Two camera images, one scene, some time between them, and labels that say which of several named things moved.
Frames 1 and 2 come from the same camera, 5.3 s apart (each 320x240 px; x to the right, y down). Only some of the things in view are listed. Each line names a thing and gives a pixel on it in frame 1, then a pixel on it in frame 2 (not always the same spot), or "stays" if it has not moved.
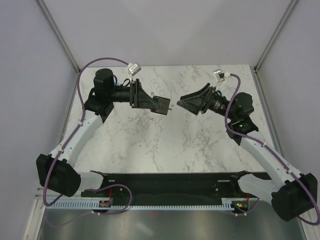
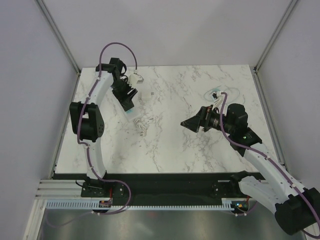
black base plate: x=174 y=186 stays
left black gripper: x=138 y=98 to x=125 y=99
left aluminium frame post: x=59 y=35 stays
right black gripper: x=194 y=105 to x=202 y=119
